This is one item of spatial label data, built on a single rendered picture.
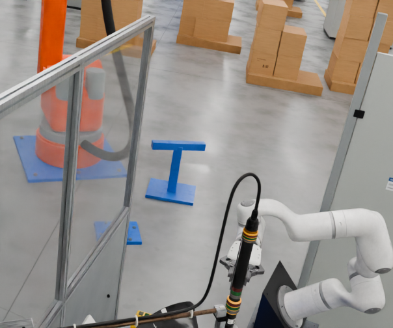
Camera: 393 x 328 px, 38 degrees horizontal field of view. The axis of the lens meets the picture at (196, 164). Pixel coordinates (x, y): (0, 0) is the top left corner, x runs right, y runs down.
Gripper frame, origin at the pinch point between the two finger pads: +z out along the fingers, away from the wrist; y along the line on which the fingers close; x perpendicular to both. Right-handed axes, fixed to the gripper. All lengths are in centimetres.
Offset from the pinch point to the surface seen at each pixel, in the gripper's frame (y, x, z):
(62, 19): 211, -27, -343
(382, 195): -67, -46, -179
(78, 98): 70, 25, -42
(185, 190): 75, -162, -339
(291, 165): -20, -166, -462
